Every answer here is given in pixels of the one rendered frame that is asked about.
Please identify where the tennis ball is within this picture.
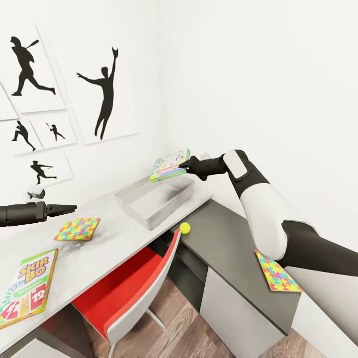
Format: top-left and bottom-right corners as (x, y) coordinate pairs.
(179, 223), (190, 235)

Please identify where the board game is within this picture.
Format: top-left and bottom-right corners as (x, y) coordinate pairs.
(149, 148), (191, 182)
(0, 248), (58, 330)

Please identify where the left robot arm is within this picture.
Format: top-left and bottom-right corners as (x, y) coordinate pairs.
(0, 185), (77, 228)

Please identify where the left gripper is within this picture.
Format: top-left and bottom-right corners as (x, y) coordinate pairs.
(6, 201), (77, 227)

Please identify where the jigsaw puzzle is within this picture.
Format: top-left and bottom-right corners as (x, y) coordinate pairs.
(54, 218), (100, 241)
(255, 250), (304, 292)

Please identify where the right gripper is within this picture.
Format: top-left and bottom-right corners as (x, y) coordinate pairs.
(178, 156), (215, 181)

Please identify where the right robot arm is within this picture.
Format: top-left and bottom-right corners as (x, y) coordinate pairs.
(178, 150), (358, 347)

